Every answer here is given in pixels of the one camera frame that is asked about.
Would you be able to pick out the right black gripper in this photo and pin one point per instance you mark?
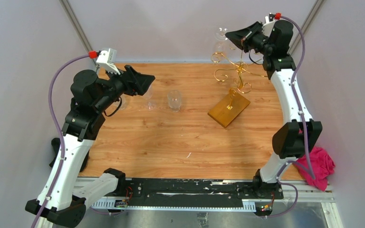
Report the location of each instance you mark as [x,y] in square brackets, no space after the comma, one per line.
[243,38]

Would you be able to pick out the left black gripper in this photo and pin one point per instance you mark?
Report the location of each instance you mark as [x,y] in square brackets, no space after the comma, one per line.
[135,83]

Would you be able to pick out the clear wine glass back top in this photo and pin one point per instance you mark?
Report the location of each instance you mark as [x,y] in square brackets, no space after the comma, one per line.
[221,47]

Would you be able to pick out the clear ribbed wine glass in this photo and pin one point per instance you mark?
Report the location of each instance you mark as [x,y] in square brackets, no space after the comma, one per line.
[124,102]

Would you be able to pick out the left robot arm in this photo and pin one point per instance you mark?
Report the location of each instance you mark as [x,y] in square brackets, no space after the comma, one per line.
[59,203]

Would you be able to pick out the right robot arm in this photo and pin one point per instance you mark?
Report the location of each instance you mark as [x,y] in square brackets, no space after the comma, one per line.
[299,133]

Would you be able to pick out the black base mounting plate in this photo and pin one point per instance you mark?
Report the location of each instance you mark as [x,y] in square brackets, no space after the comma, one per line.
[194,193]

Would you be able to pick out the pink cloth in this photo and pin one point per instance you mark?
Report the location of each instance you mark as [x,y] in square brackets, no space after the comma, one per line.
[322,165]

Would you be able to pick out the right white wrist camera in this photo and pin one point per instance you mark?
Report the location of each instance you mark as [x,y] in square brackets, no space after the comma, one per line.
[269,24]

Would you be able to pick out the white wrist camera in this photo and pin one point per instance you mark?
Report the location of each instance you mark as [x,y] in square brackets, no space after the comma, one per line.
[269,24]
[106,60]

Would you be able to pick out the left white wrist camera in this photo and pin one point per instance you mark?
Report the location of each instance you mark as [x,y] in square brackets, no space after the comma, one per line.
[106,60]

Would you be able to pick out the gold wire glass rack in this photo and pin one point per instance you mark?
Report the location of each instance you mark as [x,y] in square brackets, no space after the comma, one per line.
[234,102]

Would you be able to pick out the aluminium frame rail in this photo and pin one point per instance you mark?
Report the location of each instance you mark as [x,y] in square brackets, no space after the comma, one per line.
[303,206]

